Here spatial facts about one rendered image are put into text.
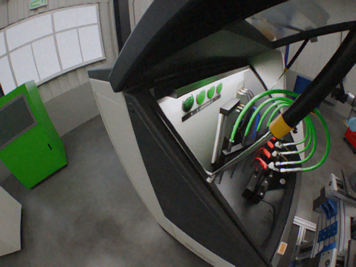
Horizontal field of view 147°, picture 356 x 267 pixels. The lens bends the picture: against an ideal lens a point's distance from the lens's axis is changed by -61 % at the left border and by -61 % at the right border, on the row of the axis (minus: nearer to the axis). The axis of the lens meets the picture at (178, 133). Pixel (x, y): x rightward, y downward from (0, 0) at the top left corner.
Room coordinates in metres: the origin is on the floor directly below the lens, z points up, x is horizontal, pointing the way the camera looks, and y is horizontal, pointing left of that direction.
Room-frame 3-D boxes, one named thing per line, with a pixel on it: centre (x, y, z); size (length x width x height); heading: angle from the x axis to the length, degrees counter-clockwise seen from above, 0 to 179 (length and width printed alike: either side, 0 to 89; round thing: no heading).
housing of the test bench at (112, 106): (0.84, -0.28, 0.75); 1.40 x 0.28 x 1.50; 136
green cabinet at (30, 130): (1.16, 2.67, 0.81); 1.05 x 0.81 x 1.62; 133
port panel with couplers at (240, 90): (0.63, -0.35, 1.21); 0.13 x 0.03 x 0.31; 136
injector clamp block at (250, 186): (0.36, -0.45, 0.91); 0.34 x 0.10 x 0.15; 136
